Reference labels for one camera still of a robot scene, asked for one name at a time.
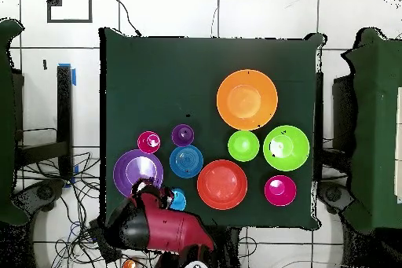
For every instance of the dark green tablecloth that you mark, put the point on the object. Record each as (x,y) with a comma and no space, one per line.
(157,76)

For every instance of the small black floor object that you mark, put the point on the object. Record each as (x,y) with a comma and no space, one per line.
(45,64)

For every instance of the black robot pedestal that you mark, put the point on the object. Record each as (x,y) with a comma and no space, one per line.
(226,249)

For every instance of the blue tape strip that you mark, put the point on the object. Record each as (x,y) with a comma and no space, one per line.
(74,77)

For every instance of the small orange object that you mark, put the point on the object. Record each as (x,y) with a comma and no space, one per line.
(128,265)

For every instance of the large orange bowl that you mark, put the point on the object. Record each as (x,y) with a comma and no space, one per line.
(247,99)

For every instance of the pink cup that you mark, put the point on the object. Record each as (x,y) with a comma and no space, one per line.
(149,142)

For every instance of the purple cup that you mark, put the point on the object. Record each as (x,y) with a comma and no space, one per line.
(182,135)

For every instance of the grey chair base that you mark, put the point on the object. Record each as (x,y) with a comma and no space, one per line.
(333,194)
(44,192)

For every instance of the red bowl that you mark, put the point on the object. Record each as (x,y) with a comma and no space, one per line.
(222,184)

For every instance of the black metal stand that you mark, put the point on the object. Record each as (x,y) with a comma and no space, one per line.
(64,107)

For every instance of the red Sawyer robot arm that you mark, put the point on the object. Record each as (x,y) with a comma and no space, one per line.
(176,230)

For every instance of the purple bowl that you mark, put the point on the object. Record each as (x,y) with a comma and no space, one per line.
(132,167)

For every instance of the small green bowl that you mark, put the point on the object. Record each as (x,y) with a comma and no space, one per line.
(243,146)

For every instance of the pink bowl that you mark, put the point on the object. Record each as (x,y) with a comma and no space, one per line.
(280,190)

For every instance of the blue bowl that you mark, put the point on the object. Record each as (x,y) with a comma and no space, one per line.
(186,161)

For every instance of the blue cup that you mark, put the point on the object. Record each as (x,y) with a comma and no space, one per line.
(180,200)

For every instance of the large green bowl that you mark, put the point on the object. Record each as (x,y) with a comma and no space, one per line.
(295,154)

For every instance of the green clothed side table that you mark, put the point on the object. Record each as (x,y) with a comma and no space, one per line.
(377,123)
(6,123)

